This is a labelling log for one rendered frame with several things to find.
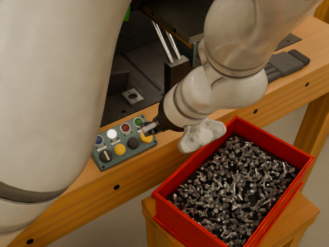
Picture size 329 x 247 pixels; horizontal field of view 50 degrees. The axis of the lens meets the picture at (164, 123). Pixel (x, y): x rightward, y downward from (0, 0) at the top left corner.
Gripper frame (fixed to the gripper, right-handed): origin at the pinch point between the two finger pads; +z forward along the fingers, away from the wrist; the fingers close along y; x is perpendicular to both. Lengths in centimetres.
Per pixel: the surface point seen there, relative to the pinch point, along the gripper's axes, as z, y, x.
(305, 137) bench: 52, -79, 26
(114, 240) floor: 102, 4, 30
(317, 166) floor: 89, -110, 49
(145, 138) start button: 9.0, 0.7, 0.3
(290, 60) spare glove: 12, -53, -2
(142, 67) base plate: 28.0, -15.6, -21.0
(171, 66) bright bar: 9.5, -14.3, -13.4
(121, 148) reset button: 8.9, 6.8, -0.1
